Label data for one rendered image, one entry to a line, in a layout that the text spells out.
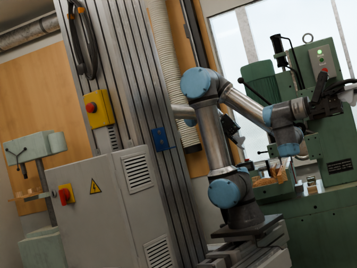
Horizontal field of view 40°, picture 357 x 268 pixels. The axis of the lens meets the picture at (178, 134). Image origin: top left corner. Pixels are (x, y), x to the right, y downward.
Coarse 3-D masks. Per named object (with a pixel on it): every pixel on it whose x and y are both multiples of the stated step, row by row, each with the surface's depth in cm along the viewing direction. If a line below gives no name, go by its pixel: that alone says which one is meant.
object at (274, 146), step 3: (270, 144) 257; (273, 144) 254; (267, 147) 255; (270, 147) 254; (273, 147) 254; (276, 147) 253; (270, 150) 254; (273, 150) 254; (276, 150) 253; (270, 153) 254; (273, 153) 254; (276, 153) 254; (270, 156) 254; (273, 156) 254; (276, 156) 254; (279, 156) 256
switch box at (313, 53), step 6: (312, 48) 234; (318, 48) 232; (324, 48) 232; (312, 54) 233; (318, 54) 233; (324, 54) 232; (330, 54) 231; (312, 60) 233; (318, 60) 233; (324, 60) 232; (330, 60) 231; (312, 66) 234; (318, 66) 233; (324, 66) 232; (330, 66) 231; (318, 72) 233; (330, 72) 232; (330, 78) 236
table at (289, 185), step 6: (294, 168) 285; (294, 174) 268; (288, 180) 229; (294, 180) 255; (264, 186) 232; (270, 186) 232; (276, 186) 231; (282, 186) 230; (288, 186) 229; (294, 186) 242; (258, 192) 233; (264, 192) 232; (270, 192) 232; (276, 192) 231; (282, 192) 230; (288, 192) 230; (258, 198) 233
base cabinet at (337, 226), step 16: (352, 208) 228; (288, 224) 236; (304, 224) 234; (320, 224) 232; (336, 224) 230; (352, 224) 228; (288, 240) 236; (304, 240) 234; (320, 240) 232; (336, 240) 230; (352, 240) 229; (304, 256) 235; (320, 256) 233; (336, 256) 231; (352, 256) 229
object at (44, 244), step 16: (16, 144) 427; (32, 144) 420; (48, 144) 419; (64, 144) 417; (16, 160) 427; (32, 160) 431; (16, 192) 429; (32, 192) 440; (48, 192) 426; (48, 208) 427; (32, 240) 410; (48, 240) 403; (32, 256) 412; (48, 256) 405; (64, 256) 401
